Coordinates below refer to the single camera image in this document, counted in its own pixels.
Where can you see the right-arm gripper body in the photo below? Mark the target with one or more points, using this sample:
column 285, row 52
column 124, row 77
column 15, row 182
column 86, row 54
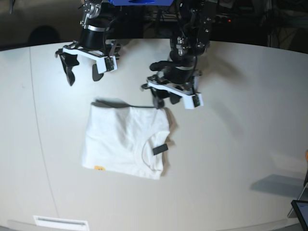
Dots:
column 94, row 42

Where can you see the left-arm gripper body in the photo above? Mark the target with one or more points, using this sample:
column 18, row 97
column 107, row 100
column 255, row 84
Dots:
column 180, row 73

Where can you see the white printed T-shirt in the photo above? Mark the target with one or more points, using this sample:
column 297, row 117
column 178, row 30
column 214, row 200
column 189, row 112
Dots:
column 126, row 139

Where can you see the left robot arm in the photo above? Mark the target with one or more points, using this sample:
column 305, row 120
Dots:
column 192, row 38

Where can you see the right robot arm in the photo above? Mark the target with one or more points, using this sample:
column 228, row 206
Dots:
column 92, row 17

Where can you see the white paper label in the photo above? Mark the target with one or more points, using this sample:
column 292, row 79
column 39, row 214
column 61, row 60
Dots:
column 59, row 223

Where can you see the black tablet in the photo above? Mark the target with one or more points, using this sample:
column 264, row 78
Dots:
column 301, row 210

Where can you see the blue camera stand base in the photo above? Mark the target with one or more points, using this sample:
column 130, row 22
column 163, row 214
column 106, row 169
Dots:
column 141, row 2

